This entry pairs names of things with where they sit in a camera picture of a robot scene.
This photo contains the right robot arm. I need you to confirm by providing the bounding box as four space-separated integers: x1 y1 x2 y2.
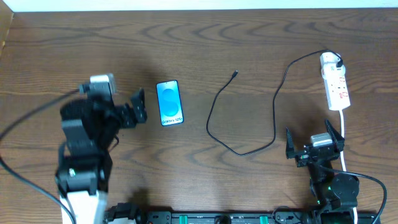
285 120 359 223

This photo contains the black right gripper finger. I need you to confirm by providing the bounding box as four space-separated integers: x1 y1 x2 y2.
325 119 345 152
285 128 295 159

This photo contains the brown cardboard panel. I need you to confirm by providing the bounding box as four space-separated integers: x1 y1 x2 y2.
0 0 14 54

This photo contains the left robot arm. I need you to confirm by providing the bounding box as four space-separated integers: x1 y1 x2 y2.
55 89 147 223

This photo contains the white USB charger plug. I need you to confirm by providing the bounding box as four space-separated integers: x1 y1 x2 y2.
320 51 343 68

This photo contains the white power strip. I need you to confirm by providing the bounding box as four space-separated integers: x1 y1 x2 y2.
321 64 351 111

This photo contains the blue Galaxy smartphone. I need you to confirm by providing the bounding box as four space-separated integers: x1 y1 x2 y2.
156 80 184 126

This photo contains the white power strip cord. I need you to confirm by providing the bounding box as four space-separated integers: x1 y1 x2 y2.
338 109 359 224

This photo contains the black USB charging cable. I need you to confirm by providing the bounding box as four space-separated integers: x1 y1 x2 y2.
206 49 344 157

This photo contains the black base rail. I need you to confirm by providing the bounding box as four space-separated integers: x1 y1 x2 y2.
105 202 381 224

